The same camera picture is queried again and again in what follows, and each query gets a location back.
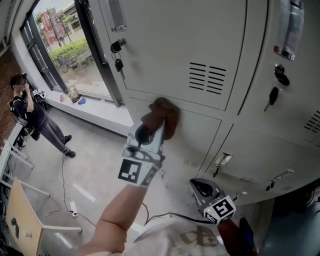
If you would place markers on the person's white printed t-shirt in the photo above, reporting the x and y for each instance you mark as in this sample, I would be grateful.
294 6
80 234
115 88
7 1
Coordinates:
175 240

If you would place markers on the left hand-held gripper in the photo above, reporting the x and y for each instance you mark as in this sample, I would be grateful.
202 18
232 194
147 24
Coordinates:
138 170

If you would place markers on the clear cup with brown contents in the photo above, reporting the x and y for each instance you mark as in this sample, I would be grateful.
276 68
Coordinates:
72 95

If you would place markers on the brown knitted cloth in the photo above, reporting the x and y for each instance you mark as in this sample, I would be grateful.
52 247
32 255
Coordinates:
167 115

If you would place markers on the black waist-mounted device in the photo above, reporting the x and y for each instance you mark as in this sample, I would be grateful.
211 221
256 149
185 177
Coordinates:
246 232

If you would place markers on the grey metal locker door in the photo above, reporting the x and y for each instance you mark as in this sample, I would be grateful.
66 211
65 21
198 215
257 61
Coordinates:
195 140

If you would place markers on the blue cloth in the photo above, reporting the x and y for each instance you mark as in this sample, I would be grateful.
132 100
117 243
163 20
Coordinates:
82 101

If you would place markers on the light wooden table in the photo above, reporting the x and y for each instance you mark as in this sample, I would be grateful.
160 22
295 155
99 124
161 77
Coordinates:
22 225

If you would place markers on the person's right forearm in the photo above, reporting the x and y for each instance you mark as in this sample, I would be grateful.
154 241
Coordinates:
230 235

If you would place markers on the green hedge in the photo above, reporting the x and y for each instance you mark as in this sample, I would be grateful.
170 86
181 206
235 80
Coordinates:
72 52

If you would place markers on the grey metal locker cabinet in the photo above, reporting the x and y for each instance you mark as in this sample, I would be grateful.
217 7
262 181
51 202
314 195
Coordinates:
250 150

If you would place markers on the purple and yellow object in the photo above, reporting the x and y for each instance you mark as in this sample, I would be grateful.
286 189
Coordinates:
62 98

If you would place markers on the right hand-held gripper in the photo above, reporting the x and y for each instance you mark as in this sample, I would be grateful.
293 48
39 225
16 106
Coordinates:
220 208

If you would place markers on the black window frame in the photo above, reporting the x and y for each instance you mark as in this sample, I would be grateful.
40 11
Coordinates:
100 50

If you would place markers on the white table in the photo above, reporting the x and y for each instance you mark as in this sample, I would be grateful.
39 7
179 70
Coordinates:
7 150

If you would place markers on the white power strip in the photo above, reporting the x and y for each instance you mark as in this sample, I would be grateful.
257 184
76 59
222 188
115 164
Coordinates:
73 208

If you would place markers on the person's left forearm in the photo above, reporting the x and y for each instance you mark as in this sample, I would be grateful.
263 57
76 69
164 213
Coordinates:
120 212

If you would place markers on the grey window sill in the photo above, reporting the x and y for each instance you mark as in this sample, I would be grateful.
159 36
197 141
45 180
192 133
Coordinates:
95 112

